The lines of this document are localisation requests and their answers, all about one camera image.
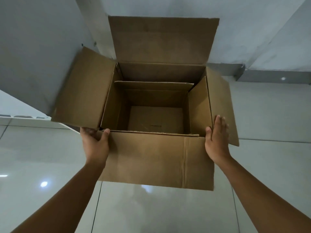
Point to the person's right hand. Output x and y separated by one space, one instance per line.
217 145

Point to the person's left forearm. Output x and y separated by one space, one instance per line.
60 201

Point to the brown cardboard box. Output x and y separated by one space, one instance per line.
155 41

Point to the person's left hand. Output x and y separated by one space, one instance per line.
96 148

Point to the person's right thumb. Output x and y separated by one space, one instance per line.
208 134

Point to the person's right forearm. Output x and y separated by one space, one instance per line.
264 201

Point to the person's left thumb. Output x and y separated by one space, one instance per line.
105 135

